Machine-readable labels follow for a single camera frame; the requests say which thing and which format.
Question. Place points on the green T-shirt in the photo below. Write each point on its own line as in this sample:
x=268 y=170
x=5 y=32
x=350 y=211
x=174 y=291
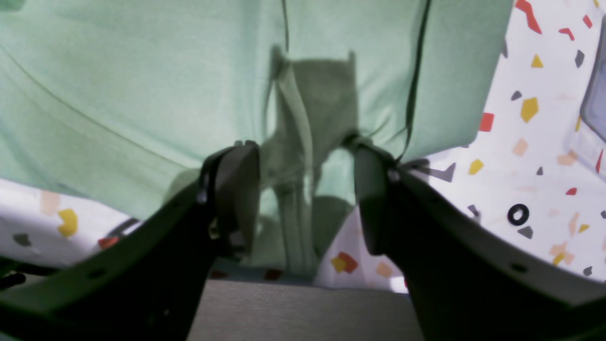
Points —
x=120 y=101

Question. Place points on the clear plastic parts box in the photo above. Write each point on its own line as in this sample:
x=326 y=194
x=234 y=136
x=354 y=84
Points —
x=588 y=139

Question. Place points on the terrazzo patterned table cloth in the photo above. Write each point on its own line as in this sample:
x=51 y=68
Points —
x=520 y=178

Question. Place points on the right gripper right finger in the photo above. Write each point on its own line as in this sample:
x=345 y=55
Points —
x=465 y=283

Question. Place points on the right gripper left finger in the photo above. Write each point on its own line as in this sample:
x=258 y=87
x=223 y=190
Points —
x=147 y=287

